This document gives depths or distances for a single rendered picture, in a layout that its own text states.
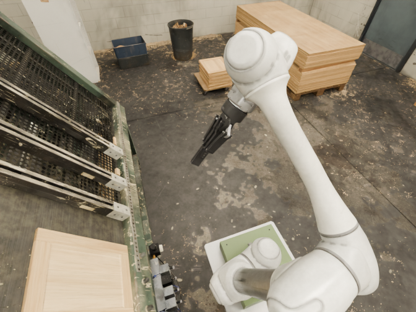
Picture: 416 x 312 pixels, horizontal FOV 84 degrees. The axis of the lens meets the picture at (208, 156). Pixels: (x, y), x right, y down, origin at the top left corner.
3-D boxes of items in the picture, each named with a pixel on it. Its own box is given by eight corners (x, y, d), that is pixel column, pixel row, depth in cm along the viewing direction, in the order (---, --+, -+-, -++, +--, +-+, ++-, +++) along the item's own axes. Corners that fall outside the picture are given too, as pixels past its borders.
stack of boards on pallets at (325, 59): (344, 90, 404) (367, 44, 346) (293, 101, 380) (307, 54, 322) (272, 38, 560) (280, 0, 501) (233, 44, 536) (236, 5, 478)
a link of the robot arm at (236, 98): (243, 85, 59) (229, 104, 62) (267, 103, 64) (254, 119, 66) (233, 75, 67) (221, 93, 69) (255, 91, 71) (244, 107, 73)
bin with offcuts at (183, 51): (198, 60, 482) (197, 26, 434) (174, 64, 470) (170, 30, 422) (191, 50, 514) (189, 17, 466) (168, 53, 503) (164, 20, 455)
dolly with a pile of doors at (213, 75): (232, 91, 401) (234, 69, 371) (203, 97, 389) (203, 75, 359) (219, 75, 440) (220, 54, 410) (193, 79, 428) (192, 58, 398)
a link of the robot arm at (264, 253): (282, 267, 124) (293, 251, 108) (257, 288, 117) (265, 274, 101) (262, 242, 134) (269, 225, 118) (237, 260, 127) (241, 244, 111)
